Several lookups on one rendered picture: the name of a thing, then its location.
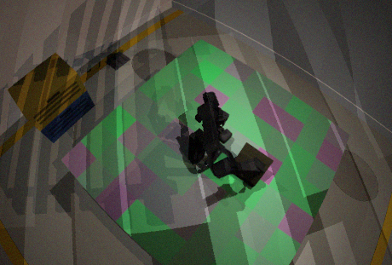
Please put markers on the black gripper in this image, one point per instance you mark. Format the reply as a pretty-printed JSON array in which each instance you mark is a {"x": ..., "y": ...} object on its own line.
[{"x": 223, "y": 134}]

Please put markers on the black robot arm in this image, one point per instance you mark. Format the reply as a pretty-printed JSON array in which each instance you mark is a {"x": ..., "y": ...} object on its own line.
[{"x": 211, "y": 114}]

